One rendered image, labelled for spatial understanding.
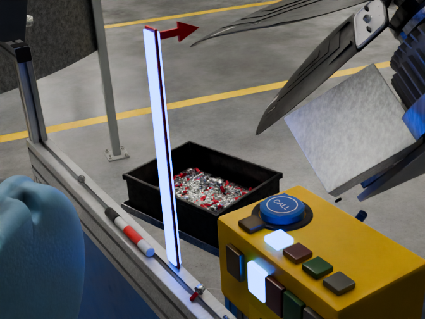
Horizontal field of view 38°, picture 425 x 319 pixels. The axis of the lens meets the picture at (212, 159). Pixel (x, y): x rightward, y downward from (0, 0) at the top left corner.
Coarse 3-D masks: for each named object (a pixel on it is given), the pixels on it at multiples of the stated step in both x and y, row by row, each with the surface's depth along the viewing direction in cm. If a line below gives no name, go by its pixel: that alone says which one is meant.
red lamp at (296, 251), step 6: (294, 246) 50; (300, 246) 50; (288, 252) 50; (294, 252) 50; (300, 252) 50; (306, 252) 50; (288, 258) 50; (294, 258) 49; (300, 258) 49; (306, 258) 50
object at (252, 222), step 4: (248, 216) 55; (252, 216) 55; (256, 216) 55; (240, 220) 54; (244, 220) 54; (248, 220) 54; (252, 220) 54; (256, 220) 54; (260, 220) 54; (240, 224) 54; (244, 224) 54; (248, 224) 54; (252, 224) 54; (256, 224) 54; (260, 224) 54; (264, 224) 54; (244, 228) 54; (248, 228) 53; (252, 228) 53; (256, 228) 53; (260, 228) 54; (248, 232) 53; (252, 232) 53
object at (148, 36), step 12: (144, 36) 71; (156, 72) 71; (156, 84) 72; (156, 96) 73; (156, 108) 74; (156, 120) 75; (156, 132) 76; (156, 144) 77; (168, 192) 79; (168, 204) 79; (168, 216) 81; (168, 228) 82; (168, 240) 83; (168, 252) 84
